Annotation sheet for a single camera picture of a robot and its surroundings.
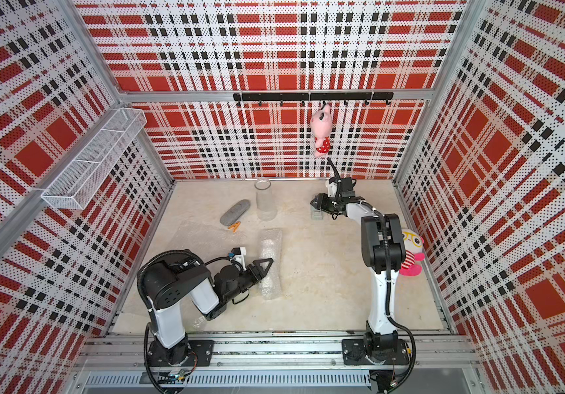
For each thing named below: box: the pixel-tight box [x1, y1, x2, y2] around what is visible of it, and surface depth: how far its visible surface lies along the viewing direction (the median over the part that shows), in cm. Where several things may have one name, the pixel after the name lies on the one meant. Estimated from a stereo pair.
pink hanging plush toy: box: [310, 103, 333, 158], surface depth 94 cm
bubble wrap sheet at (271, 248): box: [259, 228, 283, 300], surface depth 90 cm
